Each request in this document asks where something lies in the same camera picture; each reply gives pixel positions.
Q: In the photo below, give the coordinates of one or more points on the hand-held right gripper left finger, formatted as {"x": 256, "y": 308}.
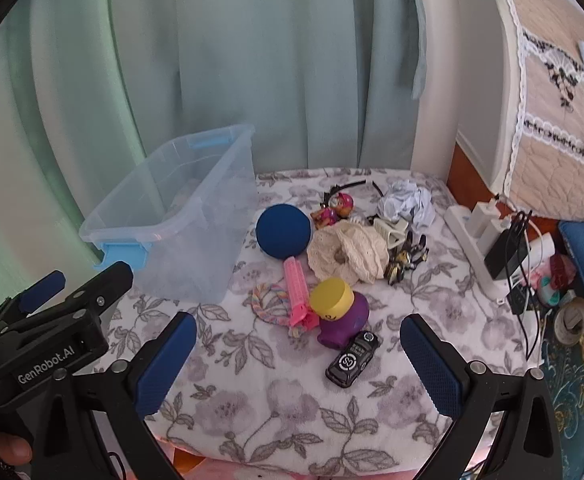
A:
{"x": 164, "y": 365}

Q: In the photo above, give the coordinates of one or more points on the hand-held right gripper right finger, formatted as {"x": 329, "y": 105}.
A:
{"x": 431, "y": 370}

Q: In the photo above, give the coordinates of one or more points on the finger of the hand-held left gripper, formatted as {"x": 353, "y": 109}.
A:
{"x": 42, "y": 290}
{"x": 109, "y": 280}

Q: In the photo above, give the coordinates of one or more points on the clear plastic storage container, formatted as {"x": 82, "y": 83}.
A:
{"x": 172, "y": 240}

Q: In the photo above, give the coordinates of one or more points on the black toy car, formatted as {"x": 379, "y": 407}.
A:
{"x": 351, "y": 360}

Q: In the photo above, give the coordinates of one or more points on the purple toy with yellow hat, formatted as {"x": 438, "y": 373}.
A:
{"x": 347, "y": 317}

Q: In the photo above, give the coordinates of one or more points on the black gold robot toy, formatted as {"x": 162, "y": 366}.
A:
{"x": 404, "y": 260}

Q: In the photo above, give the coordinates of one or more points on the cream lace cloth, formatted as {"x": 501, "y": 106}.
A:
{"x": 356, "y": 255}

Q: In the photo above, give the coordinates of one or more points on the pink plastic toy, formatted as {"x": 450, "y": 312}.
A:
{"x": 294, "y": 285}

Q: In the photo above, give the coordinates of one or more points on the white paper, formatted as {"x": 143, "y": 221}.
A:
{"x": 404, "y": 202}

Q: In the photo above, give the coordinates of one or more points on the blue ball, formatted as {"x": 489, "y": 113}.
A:
{"x": 284, "y": 232}

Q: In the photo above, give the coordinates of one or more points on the person's left hand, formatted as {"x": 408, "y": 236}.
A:
{"x": 9, "y": 447}

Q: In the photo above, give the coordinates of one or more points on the grey floral blanket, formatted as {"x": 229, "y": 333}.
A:
{"x": 272, "y": 410}

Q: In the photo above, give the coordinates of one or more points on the black charger adapter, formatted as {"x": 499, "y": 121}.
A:
{"x": 504, "y": 257}

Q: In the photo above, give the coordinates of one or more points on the white power strip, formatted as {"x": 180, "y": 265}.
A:
{"x": 466, "y": 240}

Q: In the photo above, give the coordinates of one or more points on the tape roll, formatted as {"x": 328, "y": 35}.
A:
{"x": 569, "y": 327}

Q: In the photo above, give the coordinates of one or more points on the white hair claw clip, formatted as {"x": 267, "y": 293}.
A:
{"x": 389, "y": 229}

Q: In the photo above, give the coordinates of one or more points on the white charger adapter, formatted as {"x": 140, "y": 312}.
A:
{"x": 481, "y": 217}
{"x": 496, "y": 234}

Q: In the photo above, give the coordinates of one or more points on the green patterned cloth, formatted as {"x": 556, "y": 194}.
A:
{"x": 581, "y": 385}

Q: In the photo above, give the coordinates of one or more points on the pink dog toy figure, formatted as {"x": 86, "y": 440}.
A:
{"x": 344, "y": 201}

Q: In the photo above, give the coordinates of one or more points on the brown wooden panel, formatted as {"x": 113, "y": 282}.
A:
{"x": 466, "y": 175}

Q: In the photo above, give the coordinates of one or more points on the black studded headband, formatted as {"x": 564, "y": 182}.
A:
{"x": 354, "y": 183}

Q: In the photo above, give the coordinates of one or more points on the green curtain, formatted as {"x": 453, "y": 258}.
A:
{"x": 222, "y": 60}

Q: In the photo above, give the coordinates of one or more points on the quilted lace-trimmed cover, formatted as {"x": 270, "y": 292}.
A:
{"x": 546, "y": 135}

